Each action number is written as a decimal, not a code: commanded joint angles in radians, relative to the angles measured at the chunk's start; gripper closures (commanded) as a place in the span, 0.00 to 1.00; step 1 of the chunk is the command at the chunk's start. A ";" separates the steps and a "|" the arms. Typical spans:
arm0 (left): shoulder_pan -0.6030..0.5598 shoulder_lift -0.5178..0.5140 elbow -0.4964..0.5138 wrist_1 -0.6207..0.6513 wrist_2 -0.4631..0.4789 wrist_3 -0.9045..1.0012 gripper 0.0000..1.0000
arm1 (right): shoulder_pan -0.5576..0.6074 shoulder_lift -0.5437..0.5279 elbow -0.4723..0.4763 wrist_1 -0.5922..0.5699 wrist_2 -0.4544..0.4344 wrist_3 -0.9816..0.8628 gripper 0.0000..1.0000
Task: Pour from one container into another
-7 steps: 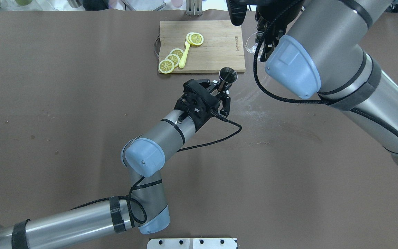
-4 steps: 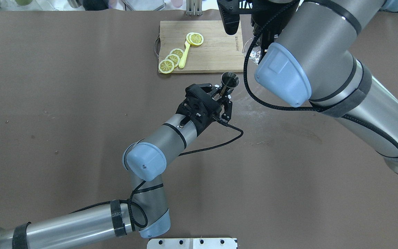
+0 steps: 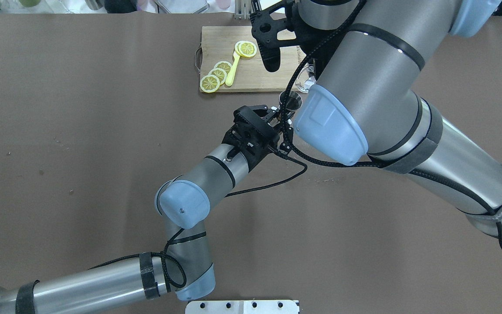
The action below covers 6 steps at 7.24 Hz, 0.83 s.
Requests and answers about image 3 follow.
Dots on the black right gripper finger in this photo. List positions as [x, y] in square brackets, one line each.
[265, 30]

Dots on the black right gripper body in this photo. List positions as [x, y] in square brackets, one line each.
[307, 43]

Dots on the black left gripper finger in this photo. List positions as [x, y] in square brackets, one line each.
[287, 138]
[268, 114]

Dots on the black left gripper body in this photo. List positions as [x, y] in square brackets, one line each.
[251, 138]

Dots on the steel jigger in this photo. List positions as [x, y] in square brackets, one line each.
[293, 103]

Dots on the small clear glass cup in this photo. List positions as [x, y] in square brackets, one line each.
[305, 79]

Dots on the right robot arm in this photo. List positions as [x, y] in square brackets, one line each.
[362, 103]

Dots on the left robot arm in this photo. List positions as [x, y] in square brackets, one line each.
[184, 266]

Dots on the lemon slice on knife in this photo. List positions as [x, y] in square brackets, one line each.
[246, 49]

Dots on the wooden cutting board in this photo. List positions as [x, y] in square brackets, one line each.
[217, 44]

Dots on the middle lemon slice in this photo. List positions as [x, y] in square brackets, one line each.
[220, 73]

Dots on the end lemon slice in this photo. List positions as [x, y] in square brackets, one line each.
[209, 83]

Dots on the aluminium frame post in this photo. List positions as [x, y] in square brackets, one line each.
[243, 9]

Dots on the white camera mast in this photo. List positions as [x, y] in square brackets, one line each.
[243, 307]

